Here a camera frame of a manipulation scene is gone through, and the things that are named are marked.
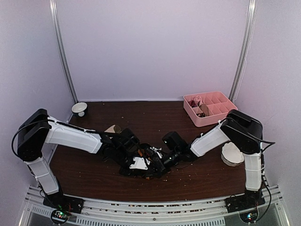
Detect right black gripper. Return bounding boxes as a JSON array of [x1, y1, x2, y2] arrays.
[[148, 150, 182, 179]]

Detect argyle black red orange sock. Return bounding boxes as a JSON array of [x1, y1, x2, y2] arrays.
[[138, 143, 165, 180]]

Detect striped beige green sock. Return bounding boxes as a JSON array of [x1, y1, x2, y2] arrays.
[[104, 124, 122, 134]]

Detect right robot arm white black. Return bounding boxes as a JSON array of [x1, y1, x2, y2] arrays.
[[151, 110, 274, 212]]

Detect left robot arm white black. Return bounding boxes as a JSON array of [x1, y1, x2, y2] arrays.
[[11, 109, 151, 214]]

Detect rolled socks in box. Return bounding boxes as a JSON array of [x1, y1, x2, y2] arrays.
[[189, 95, 210, 118]]

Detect pink divided organizer box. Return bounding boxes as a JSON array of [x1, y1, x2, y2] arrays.
[[183, 91, 237, 127]]

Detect white scalloped bowl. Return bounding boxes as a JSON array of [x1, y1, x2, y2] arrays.
[[221, 142, 245, 167]]

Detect dark bowl white inside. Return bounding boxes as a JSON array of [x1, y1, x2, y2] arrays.
[[71, 102, 88, 117]]

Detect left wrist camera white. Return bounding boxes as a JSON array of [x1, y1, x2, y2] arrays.
[[129, 157, 151, 170]]

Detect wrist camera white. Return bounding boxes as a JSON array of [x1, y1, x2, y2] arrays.
[[129, 157, 151, 170], [150, 146, 163, 159]]

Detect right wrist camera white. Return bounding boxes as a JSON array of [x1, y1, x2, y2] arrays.
[[150, 146, 163, 159]]

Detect left aluminium frame post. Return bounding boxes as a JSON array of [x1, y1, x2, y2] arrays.
[[49, 0, 78, 104]]

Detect aluminium frame post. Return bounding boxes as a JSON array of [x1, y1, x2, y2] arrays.
[[49, 0, 78, 104], [229, 0, 257, 103]]

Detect right aluminium frame post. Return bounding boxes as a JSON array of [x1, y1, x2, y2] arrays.
[[229, 0, 257, 103]]

